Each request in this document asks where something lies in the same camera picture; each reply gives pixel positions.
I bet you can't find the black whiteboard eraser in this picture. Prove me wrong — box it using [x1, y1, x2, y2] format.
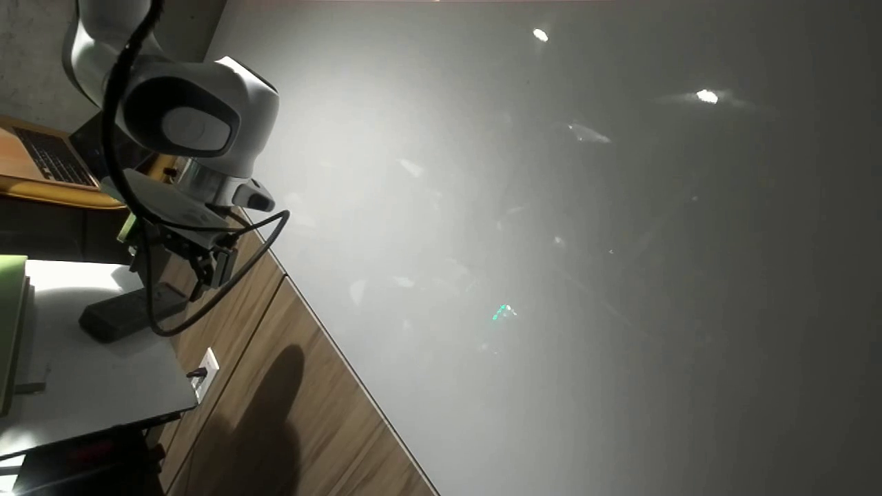
[78, 280, 194, 346]

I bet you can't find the green hardcover book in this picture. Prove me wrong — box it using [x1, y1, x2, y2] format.
[0, 254, 30, 419]

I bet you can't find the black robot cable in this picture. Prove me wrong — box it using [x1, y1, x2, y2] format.
[96, 0, 295, 338]

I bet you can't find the open laptop computer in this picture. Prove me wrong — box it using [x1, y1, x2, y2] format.
[0, 119, 105, 192]

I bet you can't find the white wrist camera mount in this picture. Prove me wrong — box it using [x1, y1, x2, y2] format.
[227, 177, 278, 215]

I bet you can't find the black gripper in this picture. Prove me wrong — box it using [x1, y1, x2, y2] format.
[123, 186, 244, 291]

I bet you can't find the white wall power outlet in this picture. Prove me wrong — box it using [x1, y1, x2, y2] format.
[186, 343, 225, 404]

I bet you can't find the large glossy whiteboard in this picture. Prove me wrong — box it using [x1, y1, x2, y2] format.
[203, 0, 882, 496]

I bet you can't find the brown wooden wall panel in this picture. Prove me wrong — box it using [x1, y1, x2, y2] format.
[150, 204, 442, 496]

